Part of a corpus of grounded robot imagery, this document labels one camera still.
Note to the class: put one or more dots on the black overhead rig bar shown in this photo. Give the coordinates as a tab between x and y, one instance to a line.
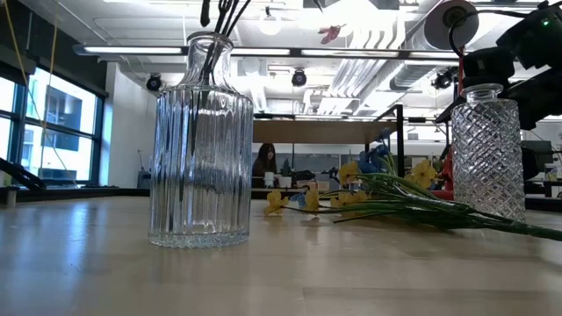
272	52

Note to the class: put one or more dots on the black overhead camera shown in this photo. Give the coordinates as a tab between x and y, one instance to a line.
442	80
153	82
299	78

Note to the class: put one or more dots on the red desk lamp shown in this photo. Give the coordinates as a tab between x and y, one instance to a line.
443	180

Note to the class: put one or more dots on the diamond-pattern clear glass vase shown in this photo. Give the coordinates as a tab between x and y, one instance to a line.
487	158

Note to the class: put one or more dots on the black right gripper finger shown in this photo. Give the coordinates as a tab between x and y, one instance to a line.
487	66

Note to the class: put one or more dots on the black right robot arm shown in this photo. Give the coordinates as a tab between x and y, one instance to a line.
535	39

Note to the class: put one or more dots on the ribbed clear glass vase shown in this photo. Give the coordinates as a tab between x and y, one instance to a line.
202	167

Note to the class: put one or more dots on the yellow flower bunch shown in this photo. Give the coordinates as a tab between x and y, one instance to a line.
421	206

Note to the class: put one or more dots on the person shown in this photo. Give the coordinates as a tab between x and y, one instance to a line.
264	164

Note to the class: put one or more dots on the wooden shelf with black frame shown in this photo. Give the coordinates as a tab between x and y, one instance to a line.
316	131

